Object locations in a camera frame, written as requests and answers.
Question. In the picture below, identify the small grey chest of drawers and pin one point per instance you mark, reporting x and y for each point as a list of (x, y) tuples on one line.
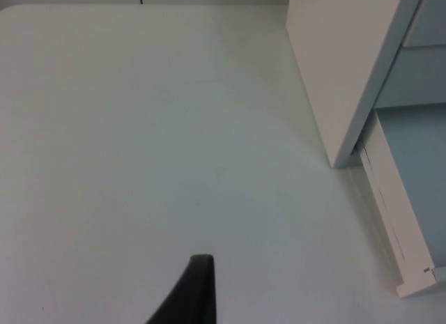
[(352, 59)]

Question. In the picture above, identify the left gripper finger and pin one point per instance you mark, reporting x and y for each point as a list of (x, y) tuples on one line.
[(195, 296)]

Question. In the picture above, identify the grey drawer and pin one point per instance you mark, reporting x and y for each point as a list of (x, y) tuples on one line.
[(407, 184)]

